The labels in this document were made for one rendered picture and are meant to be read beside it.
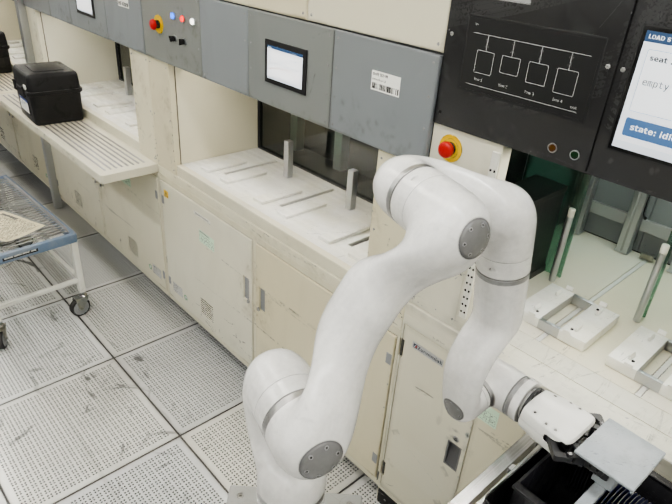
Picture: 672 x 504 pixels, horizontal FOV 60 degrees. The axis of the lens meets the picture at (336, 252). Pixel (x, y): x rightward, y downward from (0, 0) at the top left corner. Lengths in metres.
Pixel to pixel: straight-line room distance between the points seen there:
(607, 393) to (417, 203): 0.91
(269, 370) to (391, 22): 0.93
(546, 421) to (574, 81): 0.65
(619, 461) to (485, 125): 0.74
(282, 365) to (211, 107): 1.84
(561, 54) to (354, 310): 0.70
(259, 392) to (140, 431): 1.62
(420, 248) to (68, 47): 3.38
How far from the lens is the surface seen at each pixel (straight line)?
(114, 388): 2.75
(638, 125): 1.23
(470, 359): 1.06
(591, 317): 1.77
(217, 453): 2.41
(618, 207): 2.29
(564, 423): 1.12
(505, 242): 0.94
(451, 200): 0.78
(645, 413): 1.57
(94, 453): 2.50
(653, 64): 1.21
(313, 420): 0.86
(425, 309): 1.67
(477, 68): 1.38
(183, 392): 2.67
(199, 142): 2.66
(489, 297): 1.01
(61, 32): 3.94
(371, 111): 1.60
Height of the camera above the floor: 1.81
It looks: 29 degrees down
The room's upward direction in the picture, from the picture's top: 4 degrees clockwise
